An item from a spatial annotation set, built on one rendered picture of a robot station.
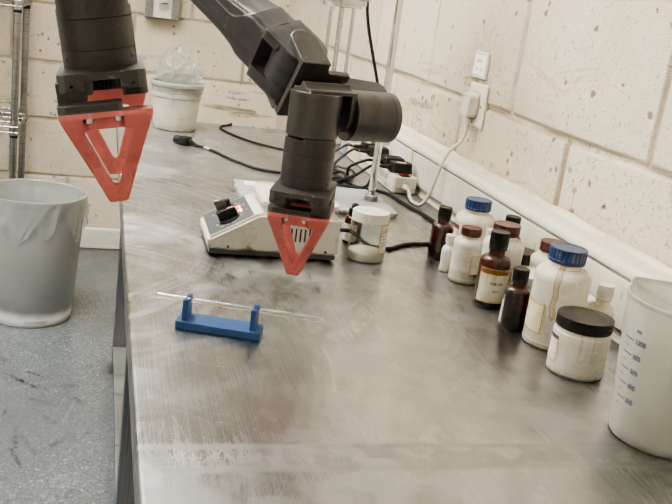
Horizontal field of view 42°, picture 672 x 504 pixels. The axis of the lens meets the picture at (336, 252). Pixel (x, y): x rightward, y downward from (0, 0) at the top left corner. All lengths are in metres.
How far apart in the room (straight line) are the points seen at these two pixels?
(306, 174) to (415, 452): 0.32
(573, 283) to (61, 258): 2.07
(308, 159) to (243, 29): 0.17
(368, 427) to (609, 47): 0.76
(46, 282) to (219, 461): 2.19
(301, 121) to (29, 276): 2.05
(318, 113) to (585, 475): 0.45
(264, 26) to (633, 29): 0.58
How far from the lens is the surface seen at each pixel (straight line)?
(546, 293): 1.13
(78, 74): 0.69
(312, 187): 0.95
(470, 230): 1.33
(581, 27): 1.49
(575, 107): 1.46
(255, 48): 1.01
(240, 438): 0.82
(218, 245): 1.31
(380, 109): 0.98
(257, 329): 1.03
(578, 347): 1.06
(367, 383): 0.95
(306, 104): 0.94
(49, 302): 2.96
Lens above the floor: 1.14
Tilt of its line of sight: 16 degrees down
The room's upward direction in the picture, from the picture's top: 8 degrees clockwise
